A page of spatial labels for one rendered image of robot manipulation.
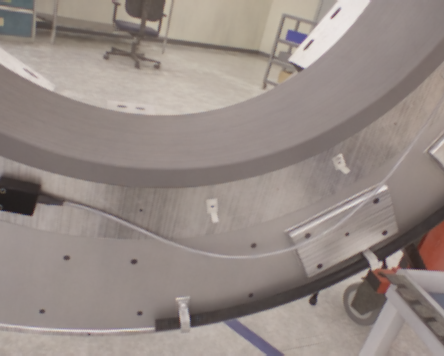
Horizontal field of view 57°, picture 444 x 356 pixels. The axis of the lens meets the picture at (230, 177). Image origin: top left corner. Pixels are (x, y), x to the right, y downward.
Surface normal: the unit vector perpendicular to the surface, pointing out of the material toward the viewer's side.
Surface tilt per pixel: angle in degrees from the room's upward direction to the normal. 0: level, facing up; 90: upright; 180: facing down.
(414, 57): 61
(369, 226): 90
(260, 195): 90
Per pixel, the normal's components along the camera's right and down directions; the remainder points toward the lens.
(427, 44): -0.72, -0.52
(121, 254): 0.24, 0.44
